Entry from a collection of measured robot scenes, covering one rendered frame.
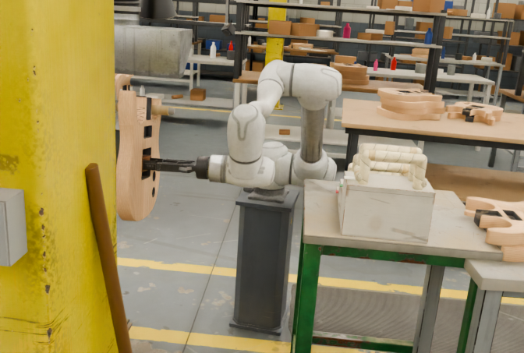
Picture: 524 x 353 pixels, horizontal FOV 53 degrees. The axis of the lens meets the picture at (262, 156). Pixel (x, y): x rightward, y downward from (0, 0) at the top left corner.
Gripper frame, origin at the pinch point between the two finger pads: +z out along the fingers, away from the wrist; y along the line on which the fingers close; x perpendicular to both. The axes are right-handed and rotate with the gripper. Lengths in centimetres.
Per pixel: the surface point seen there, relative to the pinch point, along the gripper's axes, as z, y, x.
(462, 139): -156, 187, 7
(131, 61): 4.3, -7.4, 32.1
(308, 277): -55, 0, -34
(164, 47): -5.8, -8.2, 36.7
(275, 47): -3, 690, 111
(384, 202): -76, -4, -6
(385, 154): -75, -6, 9
